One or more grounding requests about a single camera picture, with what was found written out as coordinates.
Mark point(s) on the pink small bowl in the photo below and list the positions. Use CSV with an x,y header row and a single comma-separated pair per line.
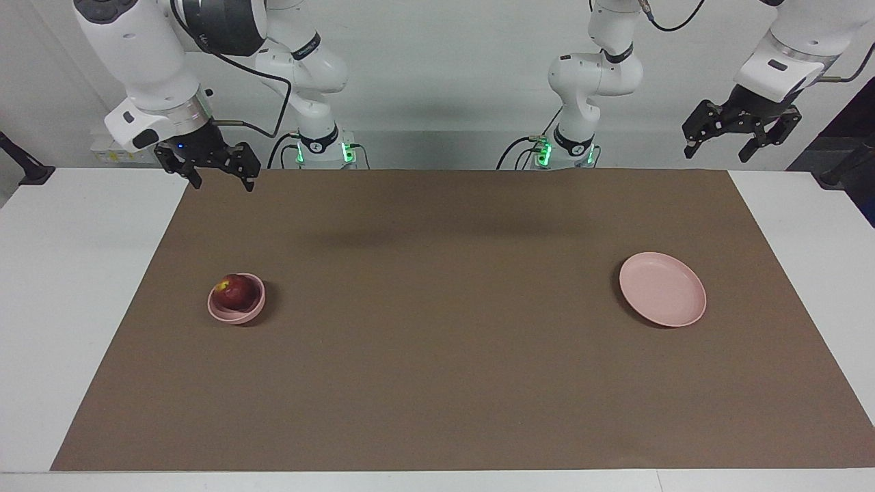
x,y
236,318

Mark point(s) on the white wall power strip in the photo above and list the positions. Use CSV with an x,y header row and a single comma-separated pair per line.
x,y
102,154

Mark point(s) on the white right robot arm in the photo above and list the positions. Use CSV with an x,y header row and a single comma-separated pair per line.
x,y
137,48

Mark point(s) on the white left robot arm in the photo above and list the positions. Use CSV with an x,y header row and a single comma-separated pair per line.
x,y
595,75

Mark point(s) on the pink round plate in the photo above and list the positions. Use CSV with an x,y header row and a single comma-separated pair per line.
x,y
663,290

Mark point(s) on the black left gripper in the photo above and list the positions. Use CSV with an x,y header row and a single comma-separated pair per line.
x,y
755,106

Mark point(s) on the dark red apple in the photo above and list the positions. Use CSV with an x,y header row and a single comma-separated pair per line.
x,y
234,292

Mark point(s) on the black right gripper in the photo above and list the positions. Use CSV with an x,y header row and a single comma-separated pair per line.
x,y
202,147

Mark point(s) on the black clamp stand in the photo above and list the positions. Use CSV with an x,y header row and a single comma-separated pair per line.
x,y
31,171
847,164

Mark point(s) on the brown table mat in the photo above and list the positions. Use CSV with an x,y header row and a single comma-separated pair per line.
x,y
437,355

